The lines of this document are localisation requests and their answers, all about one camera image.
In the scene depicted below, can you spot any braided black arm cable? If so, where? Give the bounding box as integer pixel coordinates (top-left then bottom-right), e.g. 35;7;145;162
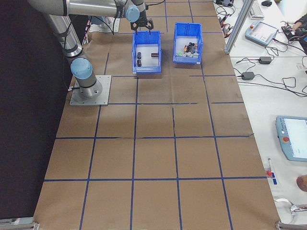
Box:
111;11;120;36

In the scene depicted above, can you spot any white marker red cap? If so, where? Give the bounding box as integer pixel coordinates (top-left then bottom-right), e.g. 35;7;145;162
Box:
266;157;274;178

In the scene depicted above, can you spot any aluminium profile post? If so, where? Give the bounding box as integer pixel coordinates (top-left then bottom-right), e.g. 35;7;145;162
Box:
224;0;252;55

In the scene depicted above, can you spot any blue bin with capacitors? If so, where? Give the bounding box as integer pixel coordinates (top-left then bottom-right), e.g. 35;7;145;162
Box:
131;30;163;74

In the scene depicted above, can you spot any brown round object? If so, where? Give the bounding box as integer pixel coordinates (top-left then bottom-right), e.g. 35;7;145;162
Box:
296;174;307;192

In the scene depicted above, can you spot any white square base plate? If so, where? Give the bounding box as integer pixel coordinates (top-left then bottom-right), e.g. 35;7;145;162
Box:
69;74;113;106
88;15;121;34

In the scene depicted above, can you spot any white keyboard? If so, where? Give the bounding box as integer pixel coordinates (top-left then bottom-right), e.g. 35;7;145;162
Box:
248;0;265;20

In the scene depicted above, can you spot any person forearm dark sleeve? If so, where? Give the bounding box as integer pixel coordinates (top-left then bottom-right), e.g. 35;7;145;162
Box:
297;12;307;27

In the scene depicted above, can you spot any white foam bin liner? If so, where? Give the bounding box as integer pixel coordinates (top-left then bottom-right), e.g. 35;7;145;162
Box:
136;46;159;68
177;37;200;59

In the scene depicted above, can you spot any aluminium frame bar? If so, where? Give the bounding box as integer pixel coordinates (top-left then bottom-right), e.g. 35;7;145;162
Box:
275;221;307;230
0;216;40;230

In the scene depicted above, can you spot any blue bin with buttons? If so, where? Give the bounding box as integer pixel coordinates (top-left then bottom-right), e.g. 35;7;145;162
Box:
172;22;204;65

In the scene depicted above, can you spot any black frame cover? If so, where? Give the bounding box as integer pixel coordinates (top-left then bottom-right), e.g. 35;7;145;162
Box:
0;0;83;221

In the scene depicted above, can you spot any black cable with clips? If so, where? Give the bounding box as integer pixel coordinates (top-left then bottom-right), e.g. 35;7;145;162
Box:
215;5;235;28

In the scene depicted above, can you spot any black circuit device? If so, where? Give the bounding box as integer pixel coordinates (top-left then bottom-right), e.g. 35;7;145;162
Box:
282;25;307;44

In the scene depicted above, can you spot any grey blue teach pendant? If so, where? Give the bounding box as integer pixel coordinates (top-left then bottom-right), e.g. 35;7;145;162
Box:
244;21;279;47
275;115;307;162

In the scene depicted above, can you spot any black pendant cable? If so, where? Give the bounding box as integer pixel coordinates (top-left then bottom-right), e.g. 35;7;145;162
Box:
264;37;307;58

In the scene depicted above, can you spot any silver metal clamp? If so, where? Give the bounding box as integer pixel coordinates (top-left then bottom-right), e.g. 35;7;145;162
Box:
289;203;307;218

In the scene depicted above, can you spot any black power cable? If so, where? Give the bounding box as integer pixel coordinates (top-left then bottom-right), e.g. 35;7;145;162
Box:
253;73;307;97
236;57;260;70

